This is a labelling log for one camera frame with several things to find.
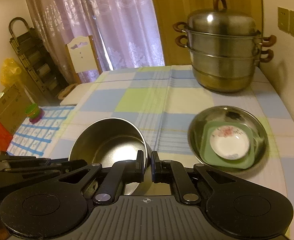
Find small stainless steel bowl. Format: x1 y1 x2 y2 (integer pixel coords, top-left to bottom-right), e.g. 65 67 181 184
69 118 152 195

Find small floral white saucer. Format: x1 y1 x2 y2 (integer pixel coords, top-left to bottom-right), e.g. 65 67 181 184
209 125 250 160

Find blue grid patterned cloth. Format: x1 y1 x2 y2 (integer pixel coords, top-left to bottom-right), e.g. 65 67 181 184
7 106 75 157

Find cardboard box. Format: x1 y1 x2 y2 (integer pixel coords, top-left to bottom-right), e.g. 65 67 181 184
0 84 32 135

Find green and purple cups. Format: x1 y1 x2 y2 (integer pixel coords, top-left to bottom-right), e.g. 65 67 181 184
25 103 44 124

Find checkered pastel tablecloth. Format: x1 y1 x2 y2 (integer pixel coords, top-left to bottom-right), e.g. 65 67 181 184
42 65 294 239

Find green square plastic plate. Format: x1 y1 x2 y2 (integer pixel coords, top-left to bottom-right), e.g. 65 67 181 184
199 121 255 170

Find large stainless steel basin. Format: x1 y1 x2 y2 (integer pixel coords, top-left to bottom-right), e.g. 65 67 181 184
188 106 269 174

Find yellow plastic bag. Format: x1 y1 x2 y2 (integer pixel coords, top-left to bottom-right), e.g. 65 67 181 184
0 58 22 87

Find dark folding rack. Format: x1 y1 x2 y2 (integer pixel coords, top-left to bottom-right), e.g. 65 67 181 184
8 17 68 103

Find white wooden chair back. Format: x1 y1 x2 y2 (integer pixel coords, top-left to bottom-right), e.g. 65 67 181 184
65 35 103 84

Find stacked stainless steel steamer pot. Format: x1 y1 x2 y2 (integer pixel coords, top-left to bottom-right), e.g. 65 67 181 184
173 0 277 93

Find purple lace curtain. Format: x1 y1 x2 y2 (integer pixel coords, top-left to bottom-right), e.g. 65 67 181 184
26 0 164 83

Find beige wall outlet plate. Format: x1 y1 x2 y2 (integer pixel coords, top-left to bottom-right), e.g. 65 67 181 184
277 7 290 33

